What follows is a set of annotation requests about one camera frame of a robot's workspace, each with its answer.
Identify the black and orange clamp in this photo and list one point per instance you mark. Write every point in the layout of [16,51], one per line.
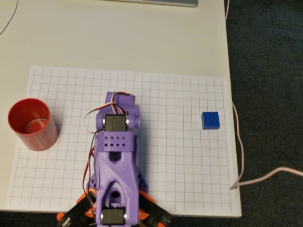
[154,208]
[75,210]

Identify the white grid paper sheet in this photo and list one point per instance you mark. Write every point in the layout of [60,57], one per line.
[180,165]

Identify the red cup with white print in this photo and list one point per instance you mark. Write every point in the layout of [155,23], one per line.
[42,139]

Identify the blue brick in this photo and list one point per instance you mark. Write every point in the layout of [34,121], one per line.
[210,120]

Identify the purple robot arm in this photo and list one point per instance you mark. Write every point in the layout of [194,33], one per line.
[116,170]

